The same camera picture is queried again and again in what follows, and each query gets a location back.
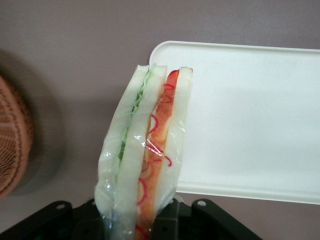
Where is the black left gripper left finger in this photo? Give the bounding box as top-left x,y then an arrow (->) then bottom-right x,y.
73,197 -> 106,240

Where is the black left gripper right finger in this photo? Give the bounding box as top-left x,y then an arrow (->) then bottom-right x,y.
151,199 -> 181,240

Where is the plastic-wrapped triangle sandwich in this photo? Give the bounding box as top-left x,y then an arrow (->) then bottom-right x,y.
93,63 -> 195,240

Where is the round brown wicker basket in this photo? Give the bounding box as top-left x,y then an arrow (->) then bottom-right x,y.
0,74 -> 35,200

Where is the cream plastic tray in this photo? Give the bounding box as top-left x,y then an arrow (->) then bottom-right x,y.
146,40 -> 320,206

